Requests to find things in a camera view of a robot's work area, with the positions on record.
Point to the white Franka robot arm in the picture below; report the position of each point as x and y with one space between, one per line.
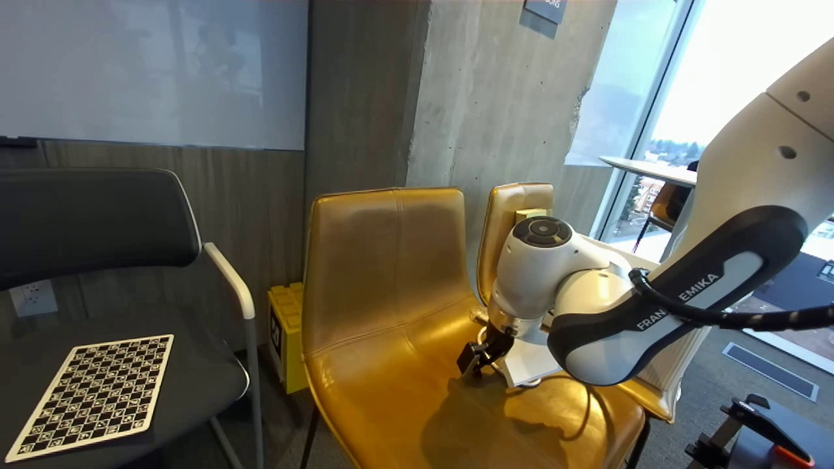
537 270

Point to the frosted window panel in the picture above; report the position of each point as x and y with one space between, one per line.
620 86

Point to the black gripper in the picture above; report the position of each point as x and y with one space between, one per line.
496 340

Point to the white plastic basket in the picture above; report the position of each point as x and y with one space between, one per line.
673 387

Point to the white round table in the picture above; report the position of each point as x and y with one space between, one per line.
651 171

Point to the white perforated mat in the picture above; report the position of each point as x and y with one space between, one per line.
95 393

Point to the grey wall sign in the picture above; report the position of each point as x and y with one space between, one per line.
544 8

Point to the white wall outlet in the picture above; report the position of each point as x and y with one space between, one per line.
32 298

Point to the yellow box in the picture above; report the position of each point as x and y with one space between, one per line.
286 340

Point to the floor vent grille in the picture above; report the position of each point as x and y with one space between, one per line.
769 370

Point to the tan chair with black jacket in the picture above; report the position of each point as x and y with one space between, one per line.
668 205

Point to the gold chair with wide backrest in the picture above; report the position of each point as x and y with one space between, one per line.
382 262

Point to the white wall whiteboard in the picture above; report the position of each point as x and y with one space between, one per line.
147 69

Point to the black chair with white frame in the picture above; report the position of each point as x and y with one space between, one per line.
86 218

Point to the gold chair with narrow backrest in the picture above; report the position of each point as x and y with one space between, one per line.
498 224

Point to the black marker holder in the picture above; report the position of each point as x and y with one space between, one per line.
17 138

